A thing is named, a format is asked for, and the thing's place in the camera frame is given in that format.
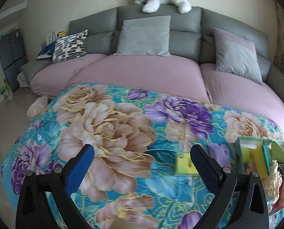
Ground purple wipes packet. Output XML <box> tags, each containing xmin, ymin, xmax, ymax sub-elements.
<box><xmin>207</xmin><ymin>143</ymin><xmax>231</xmax><ymax>168</ymax></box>

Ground green tissue pack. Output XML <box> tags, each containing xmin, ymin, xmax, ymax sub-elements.
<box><xmin>175</xmin><ymin>152</ymin><xmax>198</xmax><ymax>175</ymax></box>

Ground yellow green sponge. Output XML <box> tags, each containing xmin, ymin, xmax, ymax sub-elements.
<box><xmin>242</xmin><ymin>141</ymin><xmax>271</xmax><ymax>179</ymax></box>

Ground cream lace scrunchie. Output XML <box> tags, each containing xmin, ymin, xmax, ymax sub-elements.
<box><xmin>262</xmin><ymin>160</ymin><xmax>282</xmax><ymax>204</ymax></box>

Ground leopard print scrunchie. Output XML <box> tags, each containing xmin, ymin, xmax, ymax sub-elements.
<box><xmin>278</xmin><ymin>163</ymin><xmax>284</xmax><ymax>180</ymax></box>

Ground lime green microfiber cloth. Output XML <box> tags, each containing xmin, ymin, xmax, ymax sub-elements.
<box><xmin>271</xmin><ymin>141</ymin><xmax>284</xmax><ymax>164</ymax></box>

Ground teal-rimmed white tray box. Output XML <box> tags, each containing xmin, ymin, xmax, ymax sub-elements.
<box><xmin>235</xmin><ymin>136</ymin><xmax>284</xmax><ymax>215</ymax></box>

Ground floral fleece blanket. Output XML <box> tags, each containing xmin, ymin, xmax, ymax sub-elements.
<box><xmin>1</xmin><ymin>83</ymin><xmax>284</xmax><ymax>228</ymax></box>

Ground grey sofa with pink cover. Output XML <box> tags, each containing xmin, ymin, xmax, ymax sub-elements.
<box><xmin>21</xmin><ymin>5</ymin><xmax>284</xmax><ymax>130</ymax></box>

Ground grey and pink cushion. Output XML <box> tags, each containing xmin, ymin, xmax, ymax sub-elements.
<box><xmin>212</xmin><ymin>27</ymin><xmax>263</xmax><ymax>85</ymax></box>

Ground blue cushion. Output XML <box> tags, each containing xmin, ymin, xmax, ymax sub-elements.
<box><xmin>36</xmin><ymin>41</ymin><xmax>56</xmax><ymax>60</ymax></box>

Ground black white patterned cushion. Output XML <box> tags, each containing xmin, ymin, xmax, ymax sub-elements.
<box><xmin>52</xmin><ymin>30</ymin><xmax>88</xmax><ymax>64</ymax></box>

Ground books behind sofa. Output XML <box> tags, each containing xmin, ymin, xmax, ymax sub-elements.
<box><xmin>46</xmin><ymin>31</ymin><xmax>68</xmax><ymax>45</ymax></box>

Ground dark grey drawer cabinet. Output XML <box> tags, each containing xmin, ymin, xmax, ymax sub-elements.
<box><xmin>0</xmin><ymin>29</ymin><xmax>28</xmax><ymax>91</ymax></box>

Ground grey middle cushion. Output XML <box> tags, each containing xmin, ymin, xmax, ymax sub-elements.
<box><xmin>115</xmin><ymin>15</ymin><xmax>171</xmax><ymax>57</ymax></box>

